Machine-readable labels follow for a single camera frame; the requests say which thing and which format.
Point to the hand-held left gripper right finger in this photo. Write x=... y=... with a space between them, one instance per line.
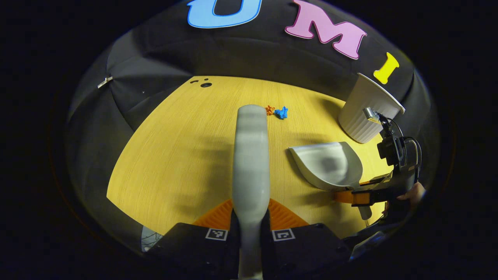
x=307 y=249

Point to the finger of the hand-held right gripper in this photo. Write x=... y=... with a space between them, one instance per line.
x=352 y=196
x=377 y=180

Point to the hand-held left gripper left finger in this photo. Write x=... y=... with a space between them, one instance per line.
x=194 y=249

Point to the white dustpan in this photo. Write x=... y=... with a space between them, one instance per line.
x=330 y=163

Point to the small white broom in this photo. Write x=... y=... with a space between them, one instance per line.
x=251 y=163

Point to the blue paper scrap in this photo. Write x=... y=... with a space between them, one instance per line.
x=281 y=112

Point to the orange paper scrap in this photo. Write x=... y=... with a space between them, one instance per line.
x=270 y=110

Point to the wooden desktop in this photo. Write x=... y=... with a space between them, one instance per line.
x=175 y=155

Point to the white cloth clip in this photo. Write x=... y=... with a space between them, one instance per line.
x=105 y=82

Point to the black backdrop cloth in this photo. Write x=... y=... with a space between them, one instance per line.
x=155 y=54

